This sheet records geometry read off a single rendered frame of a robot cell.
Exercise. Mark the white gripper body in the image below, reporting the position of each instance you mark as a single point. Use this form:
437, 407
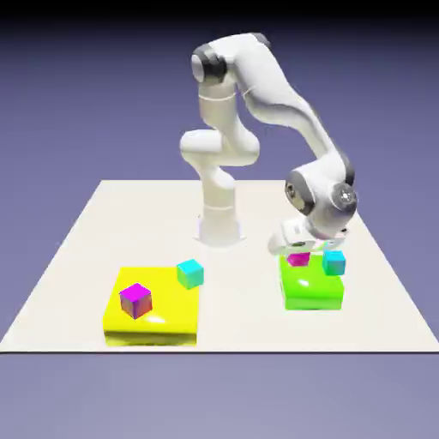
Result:
295, 242

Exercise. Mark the small magenta cube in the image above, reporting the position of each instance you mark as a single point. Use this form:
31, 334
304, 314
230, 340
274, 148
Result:
298, 259
135, 300

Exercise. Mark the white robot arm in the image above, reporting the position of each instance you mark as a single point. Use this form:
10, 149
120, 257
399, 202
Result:
281, 99

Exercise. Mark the small cyan cube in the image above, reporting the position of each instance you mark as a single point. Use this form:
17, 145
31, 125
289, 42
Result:
333, 262
190, 273

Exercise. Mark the large green box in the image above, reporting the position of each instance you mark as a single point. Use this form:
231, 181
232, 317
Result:
310, 286

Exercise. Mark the large yellow box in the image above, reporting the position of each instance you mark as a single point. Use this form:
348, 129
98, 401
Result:
157, 312

